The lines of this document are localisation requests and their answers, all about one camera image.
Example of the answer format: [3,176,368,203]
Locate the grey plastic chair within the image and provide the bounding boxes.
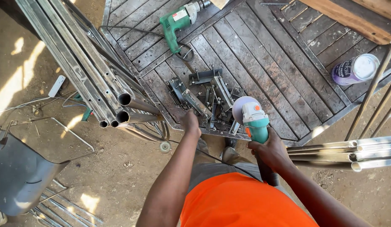
[0,117,96,216]

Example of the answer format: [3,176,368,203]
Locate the white power strip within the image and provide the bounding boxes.
[48,75,66,98]

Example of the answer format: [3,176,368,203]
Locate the welded metal bracket assembly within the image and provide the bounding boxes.
[166,65,246,136]

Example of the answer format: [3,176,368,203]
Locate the thin steel rod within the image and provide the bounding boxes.
[344,40,391,141]
[371,104,391,138]
[359,74,391,140]

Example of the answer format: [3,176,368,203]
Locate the pile of thin metal rods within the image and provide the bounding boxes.
[28,179,104,227]

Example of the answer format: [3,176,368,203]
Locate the bundle of long steel tubes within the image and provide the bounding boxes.
[14,0,166,142]

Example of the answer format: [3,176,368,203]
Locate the bundle of shiny steel pipes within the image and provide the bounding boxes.
[287,136,391,172]

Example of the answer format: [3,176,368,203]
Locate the teal angle grinder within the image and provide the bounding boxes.
[232,96,280,186]

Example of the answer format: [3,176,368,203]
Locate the person's right hand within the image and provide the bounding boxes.
[246,127,292,172]

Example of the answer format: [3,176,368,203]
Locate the person's grey trousers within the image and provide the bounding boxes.
[187,137,292,199]

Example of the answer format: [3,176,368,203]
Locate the person's left hand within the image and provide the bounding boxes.
[180,109,202,139]

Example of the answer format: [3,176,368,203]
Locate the green electric drill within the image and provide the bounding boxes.
[159,0,212,55]

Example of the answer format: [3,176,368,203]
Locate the slatted metal work table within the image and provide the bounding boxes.
[101,0,391,147]

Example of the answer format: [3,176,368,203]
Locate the wooden plank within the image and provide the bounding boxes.
[298,0,391,45]

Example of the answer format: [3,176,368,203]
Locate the purple paint can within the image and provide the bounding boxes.
[331,54,380,86]

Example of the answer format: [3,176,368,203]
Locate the green tool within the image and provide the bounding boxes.
[72,92,94,122]

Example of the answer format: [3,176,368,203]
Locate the person's orange shirt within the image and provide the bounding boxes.
[180,172,320,227]

